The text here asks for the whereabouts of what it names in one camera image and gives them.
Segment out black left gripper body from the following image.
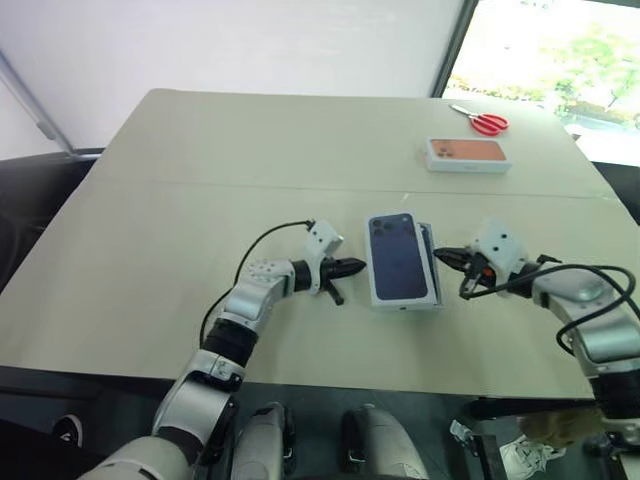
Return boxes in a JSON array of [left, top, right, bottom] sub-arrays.
[[318, 258, 352, 307]]

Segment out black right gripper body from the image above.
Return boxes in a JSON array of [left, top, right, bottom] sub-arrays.
[[463, 249, 497, 292]]

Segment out blue phone box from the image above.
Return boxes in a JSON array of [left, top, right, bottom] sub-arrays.
[[364, 211, 444, 312]]

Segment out white plastic tray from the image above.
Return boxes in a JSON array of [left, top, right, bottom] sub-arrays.
[[418, 221, 447, 309]]

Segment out phone box orange print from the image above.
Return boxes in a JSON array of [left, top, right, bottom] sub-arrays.
[[423, 136, 514, 175]]

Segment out brown furry object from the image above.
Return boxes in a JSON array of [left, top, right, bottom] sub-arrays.
[[518, 405, 604, 447]]

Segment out silver right robot leg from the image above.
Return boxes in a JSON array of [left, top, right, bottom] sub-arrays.
[[341, 403, 430, 480]]

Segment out silver robot leg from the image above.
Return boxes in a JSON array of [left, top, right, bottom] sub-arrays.
[[233, 400, 297, 480], [341, 403, 430, 480]]

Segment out silver left robot leg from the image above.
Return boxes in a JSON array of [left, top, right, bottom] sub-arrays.
[[233, 400, 297, 480]]

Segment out white sneaker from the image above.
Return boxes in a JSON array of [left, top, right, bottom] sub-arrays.
[[498, 433, 567, 477]]

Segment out black sofa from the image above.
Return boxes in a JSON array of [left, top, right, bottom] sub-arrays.
[[0, 146, 107, 297]]

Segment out black and white shoe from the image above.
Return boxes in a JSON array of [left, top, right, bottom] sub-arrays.
[[51, 413, 85, 449]]

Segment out grey metal pole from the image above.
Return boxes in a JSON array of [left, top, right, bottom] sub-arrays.
[[0, 48, 77, 152]]

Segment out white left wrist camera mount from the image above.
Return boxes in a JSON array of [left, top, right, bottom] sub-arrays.
[[303, 218, 346, 296]]

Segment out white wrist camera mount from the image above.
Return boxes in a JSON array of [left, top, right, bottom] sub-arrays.
[[468, 216, 530, 287], [303, 218, 346, 296]]

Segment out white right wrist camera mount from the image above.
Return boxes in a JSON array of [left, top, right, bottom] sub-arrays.
[[468, 216, 530, 287]]

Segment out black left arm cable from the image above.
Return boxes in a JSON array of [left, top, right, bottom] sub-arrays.
[[198, 219, 314, 349]]

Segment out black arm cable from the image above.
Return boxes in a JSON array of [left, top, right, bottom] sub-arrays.
[[198, 219, 314, 349], [458, 255, 637, 357]]

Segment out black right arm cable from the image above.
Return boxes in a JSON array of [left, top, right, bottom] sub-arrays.
[[458, 255, 637, 357]]

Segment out red handled scissors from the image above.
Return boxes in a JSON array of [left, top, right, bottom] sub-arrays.
[[448, 102, 512, 137]]

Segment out dark window frame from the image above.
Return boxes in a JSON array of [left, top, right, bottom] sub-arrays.
[[428, 0, 482, 99]]

